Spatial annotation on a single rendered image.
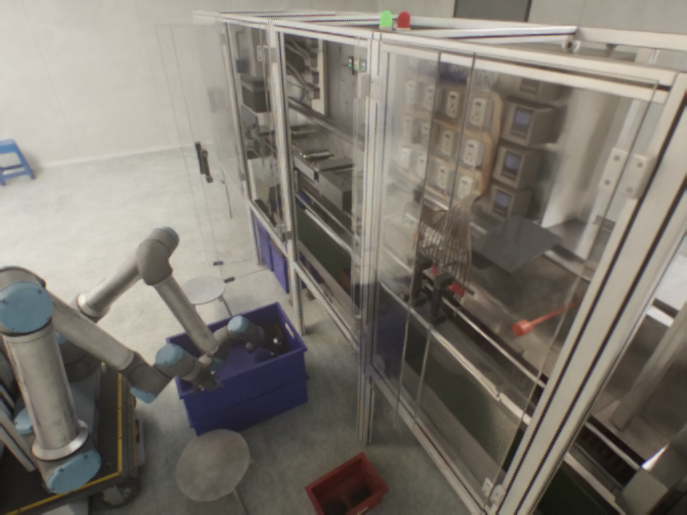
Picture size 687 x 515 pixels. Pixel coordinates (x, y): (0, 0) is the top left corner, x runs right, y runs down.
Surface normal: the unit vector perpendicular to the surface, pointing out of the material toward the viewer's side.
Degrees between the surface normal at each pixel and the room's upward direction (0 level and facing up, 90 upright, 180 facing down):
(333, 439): 0
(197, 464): 0
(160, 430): 0
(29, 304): 82
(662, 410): 90
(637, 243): 90
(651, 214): 90
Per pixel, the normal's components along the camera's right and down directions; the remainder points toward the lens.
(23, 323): 0.76, 0.24
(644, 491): -0.89, 0.25
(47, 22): 0.46, 0.49
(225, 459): 0.00, -0.83
